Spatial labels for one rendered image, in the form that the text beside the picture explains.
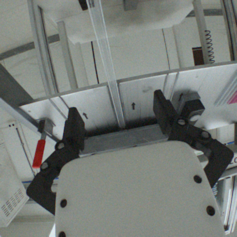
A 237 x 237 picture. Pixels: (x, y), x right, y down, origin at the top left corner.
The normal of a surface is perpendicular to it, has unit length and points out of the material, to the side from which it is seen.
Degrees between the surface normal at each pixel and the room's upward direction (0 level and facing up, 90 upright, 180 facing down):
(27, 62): 90
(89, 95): 43
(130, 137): 133
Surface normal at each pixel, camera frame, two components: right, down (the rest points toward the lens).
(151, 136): -0.12, -0.51
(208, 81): 0.15, 0.83
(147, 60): 0.01, 0.20
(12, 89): 0.98, -0.20
